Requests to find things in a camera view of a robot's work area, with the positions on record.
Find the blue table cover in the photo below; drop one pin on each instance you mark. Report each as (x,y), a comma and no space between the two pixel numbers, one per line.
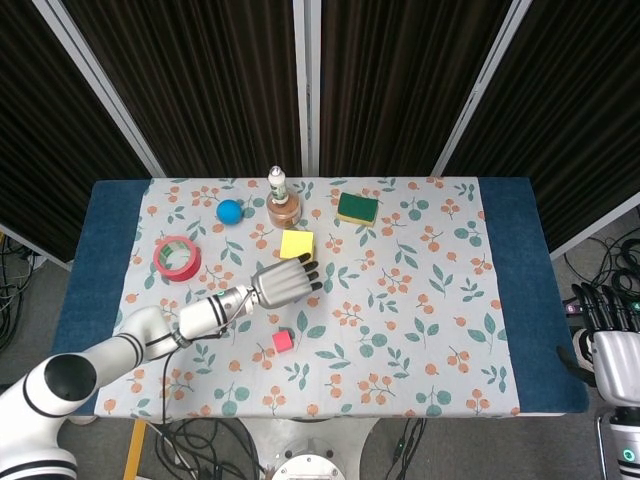
(525,280)

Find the green yellow sponge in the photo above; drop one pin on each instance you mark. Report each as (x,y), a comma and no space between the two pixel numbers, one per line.
(356,205)

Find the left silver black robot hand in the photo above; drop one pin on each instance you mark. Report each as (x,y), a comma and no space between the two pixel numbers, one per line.
(280,285)

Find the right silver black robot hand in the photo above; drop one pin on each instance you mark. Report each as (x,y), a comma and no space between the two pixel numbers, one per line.
(620,367)

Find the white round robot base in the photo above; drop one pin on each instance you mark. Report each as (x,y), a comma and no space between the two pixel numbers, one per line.
(307,465)

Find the white yogurt drink bottle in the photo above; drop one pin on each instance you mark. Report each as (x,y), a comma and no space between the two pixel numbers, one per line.
(277,182)

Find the floral print tablecloth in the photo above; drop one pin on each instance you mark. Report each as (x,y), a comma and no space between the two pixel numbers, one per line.
(375,340)

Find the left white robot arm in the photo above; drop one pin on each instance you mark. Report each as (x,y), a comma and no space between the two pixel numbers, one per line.
(135,335)

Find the blue ball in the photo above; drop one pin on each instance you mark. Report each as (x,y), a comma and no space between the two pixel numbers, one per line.
(229,212)

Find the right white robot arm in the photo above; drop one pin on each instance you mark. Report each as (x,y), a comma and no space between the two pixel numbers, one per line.
(625,450)

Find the red tape roll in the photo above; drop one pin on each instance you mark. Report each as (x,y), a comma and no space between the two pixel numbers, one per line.
(187,270)

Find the small pink foam cube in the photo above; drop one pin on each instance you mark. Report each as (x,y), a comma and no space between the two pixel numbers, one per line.
(282,341)

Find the yellow floor strip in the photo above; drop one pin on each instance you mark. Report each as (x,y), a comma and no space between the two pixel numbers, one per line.
(134,450)

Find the large yellow foam cube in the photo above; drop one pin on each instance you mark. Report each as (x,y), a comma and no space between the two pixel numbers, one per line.
(296,243)

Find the dark ribbed partition panel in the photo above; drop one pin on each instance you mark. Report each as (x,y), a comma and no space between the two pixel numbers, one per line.
(590,130)
(45,150)
(395,85)
(200,85)

